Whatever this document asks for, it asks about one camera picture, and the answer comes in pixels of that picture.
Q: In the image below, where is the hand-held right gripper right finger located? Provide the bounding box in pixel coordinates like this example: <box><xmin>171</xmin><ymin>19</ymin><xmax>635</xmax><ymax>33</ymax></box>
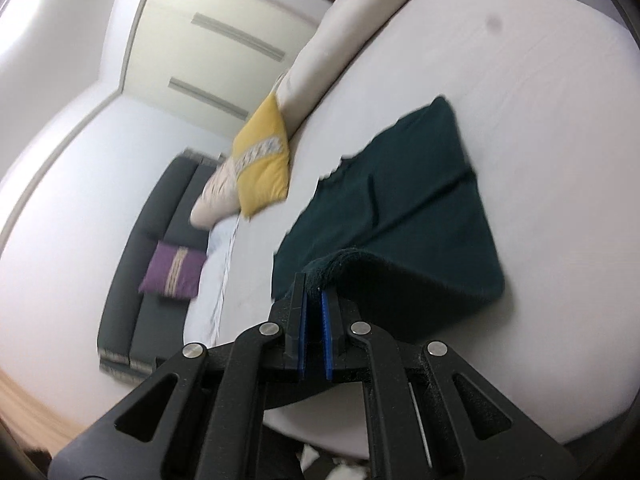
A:
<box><xmin>320</xmin><ymin>287</ymin><xmax>583</xmax><ymax>480</ymax></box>

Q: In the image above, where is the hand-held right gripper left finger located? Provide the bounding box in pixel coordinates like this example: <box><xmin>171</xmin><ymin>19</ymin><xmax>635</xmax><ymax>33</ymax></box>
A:
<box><xmin>48</xmin><ymin>272</ymin><xmax>308</xmax><ymax>480</ymax></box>

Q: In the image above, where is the dark green sweater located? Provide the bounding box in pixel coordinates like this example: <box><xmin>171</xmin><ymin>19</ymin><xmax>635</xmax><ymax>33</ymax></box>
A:
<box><xmin>264</xmin><ymin>95</ymin><xmax>506</xmax><ymax>411</ymax></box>

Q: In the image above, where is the white bed pillow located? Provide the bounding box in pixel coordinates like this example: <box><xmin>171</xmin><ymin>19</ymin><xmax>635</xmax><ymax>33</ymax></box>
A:
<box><xmin>184</xmin><ymin>255</ymin><xmax>236</xmax><ymax>348</ymax></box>

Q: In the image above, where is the pale blue bed pillow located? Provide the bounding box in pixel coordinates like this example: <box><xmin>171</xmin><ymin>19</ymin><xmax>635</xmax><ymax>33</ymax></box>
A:
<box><xmin>206</xmin><ymin>215</ymin><xmax>240</xmax><ymax>259</ymax></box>

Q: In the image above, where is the purple throw pillow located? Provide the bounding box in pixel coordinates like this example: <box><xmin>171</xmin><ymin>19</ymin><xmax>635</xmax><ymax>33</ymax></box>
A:
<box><xmin>138</xmin><ymin>241</ymin><xmax>208</xmax><ymax>301</ymax></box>

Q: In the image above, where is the yellow throw pillow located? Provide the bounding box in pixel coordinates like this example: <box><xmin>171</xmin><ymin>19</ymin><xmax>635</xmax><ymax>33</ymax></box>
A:
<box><xmin>231</xmin><ymin>92</ymin><xmax>292</xmax><ymax>220</ymax></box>

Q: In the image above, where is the grey upholstered headboard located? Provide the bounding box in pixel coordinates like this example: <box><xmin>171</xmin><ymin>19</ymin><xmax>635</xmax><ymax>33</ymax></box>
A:
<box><xmin>96</xmin><ymin>155</ymin><xmax>226</xmax><ymax>378</ymax></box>

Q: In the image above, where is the round bed with white sheet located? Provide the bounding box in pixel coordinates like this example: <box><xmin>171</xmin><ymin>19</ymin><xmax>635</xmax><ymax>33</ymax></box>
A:
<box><xmin>182</xmin><ymin>0</ymin><xmax>640</xmax><ymax>461</ymax></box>

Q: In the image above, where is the beige rolled duvet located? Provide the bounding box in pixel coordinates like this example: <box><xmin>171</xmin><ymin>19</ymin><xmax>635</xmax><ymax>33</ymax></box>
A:
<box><xmin>190</xmin><ymin>0</ymin><xmax>468</xmax><ymax>228</ymax></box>

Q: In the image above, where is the white wardrobe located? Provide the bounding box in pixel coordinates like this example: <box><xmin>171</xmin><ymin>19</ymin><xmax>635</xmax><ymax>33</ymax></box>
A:
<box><xmin>117</xmin><ymin>0</ymin><xmax>333</xmax><ymax>133</ymax></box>

